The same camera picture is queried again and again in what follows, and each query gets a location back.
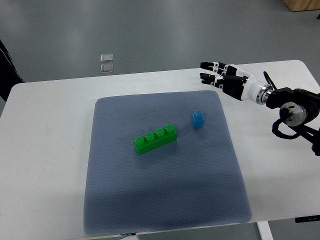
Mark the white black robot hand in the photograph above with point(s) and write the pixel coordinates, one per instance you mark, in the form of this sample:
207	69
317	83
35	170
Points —
235	82

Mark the blue toy block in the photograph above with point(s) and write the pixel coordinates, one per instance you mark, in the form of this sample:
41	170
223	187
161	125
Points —
197	119

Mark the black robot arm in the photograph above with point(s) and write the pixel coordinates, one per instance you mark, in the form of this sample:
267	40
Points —
297	107

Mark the green four-stud toy block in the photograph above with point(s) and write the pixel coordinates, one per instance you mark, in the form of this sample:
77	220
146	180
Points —
153	140

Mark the wooden box corner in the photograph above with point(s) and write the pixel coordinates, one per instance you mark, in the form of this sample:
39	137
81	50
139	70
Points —
302	5

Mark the blue-grey foam mat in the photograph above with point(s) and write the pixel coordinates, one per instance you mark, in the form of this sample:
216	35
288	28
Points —
193	181

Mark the lower metal floor plate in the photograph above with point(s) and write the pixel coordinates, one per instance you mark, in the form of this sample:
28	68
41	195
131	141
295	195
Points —
106	68

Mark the metal floor plate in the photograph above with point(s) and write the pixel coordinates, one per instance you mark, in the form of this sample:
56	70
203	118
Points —
106	68
106	57

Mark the upper metal floor plate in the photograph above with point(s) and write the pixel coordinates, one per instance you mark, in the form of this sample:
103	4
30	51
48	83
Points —
106	57

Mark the white table leg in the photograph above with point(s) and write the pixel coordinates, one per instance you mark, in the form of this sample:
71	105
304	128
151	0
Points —
264	230

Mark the black table control panel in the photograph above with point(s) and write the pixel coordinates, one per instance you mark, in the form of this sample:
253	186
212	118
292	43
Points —
306	219

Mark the dark object at left edge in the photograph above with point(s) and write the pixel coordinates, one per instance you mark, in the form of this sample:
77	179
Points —
9	76

